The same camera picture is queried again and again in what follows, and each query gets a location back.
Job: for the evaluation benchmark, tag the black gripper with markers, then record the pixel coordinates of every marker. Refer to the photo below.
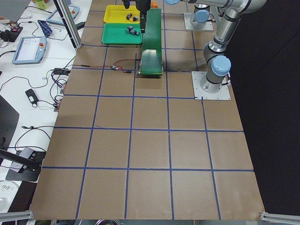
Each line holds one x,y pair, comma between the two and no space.
143,5

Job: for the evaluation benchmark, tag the green plastic tray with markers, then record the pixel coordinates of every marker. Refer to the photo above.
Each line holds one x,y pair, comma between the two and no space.
117,33

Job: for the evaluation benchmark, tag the green push button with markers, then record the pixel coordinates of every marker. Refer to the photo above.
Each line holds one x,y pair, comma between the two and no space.
128,29
134,33

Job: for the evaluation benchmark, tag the blue checked cloth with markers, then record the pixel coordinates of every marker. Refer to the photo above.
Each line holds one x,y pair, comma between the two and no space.
47,31

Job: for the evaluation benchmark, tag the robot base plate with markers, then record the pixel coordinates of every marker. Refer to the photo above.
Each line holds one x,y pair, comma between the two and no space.
192,24
204,90

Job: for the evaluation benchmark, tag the aluminium frame post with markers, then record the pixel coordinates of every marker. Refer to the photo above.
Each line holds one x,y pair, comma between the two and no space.
69,23

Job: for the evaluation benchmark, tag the teach pendant near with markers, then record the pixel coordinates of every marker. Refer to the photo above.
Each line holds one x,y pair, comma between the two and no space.
30,50

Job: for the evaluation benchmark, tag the small circuit board red LED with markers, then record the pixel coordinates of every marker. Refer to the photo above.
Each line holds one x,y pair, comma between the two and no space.
113,67

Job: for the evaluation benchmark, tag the plain orange cylinder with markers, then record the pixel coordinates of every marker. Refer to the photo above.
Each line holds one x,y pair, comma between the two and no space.
154,4

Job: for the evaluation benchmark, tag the green conveyor belt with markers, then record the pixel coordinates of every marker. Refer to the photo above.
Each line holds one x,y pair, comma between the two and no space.
151,58

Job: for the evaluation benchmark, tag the yellow plastic tray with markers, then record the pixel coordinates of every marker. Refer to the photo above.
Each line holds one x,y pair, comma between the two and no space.
118,13

